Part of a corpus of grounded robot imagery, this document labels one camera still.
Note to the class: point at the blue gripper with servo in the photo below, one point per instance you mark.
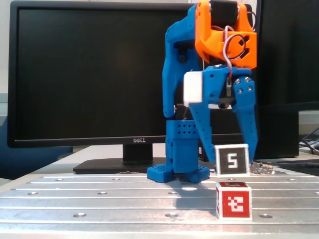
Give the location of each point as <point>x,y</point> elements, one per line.
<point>215,83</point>

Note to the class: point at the black cube with white marker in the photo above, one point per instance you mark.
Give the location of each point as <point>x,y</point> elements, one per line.
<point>231,160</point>

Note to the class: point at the blue and orange robot arm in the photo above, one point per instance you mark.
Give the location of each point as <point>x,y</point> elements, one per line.
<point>174,74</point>

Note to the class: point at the red cube with white marker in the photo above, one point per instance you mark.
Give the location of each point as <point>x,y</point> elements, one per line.
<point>235,204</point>

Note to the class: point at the small controller circuit board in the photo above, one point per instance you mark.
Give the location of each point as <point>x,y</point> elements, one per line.
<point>261,169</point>

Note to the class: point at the large black side monitor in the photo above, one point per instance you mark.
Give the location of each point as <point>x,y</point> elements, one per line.
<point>286,49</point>

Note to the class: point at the black Dell monitor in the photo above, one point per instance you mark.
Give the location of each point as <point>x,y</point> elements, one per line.
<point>74,74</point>

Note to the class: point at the dark blue chair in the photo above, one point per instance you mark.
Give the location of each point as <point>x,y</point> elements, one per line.
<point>25,161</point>

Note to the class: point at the wrist camera on white mount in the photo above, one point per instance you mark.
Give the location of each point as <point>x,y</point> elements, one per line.
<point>193,87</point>

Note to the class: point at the aluminium slotted base plate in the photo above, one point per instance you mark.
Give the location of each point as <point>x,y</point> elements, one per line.
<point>99,206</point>

